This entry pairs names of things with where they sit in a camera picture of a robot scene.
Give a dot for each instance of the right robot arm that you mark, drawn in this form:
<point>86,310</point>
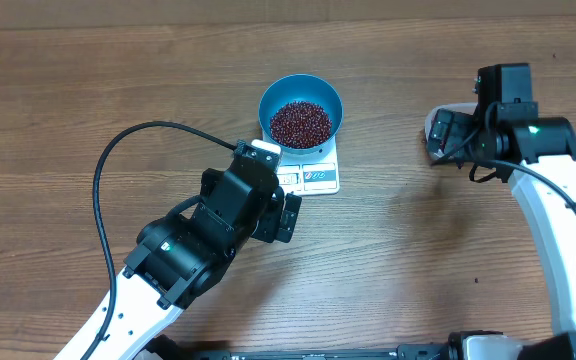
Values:
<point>503,132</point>

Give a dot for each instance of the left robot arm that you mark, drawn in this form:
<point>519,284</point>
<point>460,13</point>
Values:
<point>185,253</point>

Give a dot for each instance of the red beans in bowl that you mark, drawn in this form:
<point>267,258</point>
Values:
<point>301,125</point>

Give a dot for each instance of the clear plastic container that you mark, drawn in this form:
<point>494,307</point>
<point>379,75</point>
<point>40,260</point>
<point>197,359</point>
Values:
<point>433,112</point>

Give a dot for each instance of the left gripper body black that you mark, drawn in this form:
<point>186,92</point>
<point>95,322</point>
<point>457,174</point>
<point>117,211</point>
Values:
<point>268,225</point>

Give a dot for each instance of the blue bowl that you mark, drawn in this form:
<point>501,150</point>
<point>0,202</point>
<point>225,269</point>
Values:
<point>300,87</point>

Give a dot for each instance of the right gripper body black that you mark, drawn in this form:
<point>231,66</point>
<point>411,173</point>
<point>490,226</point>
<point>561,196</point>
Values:
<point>464,142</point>

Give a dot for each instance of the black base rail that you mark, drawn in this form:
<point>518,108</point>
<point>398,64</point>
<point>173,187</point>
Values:
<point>318,354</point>

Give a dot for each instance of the white kitchen scale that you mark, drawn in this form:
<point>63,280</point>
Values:
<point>307,172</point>

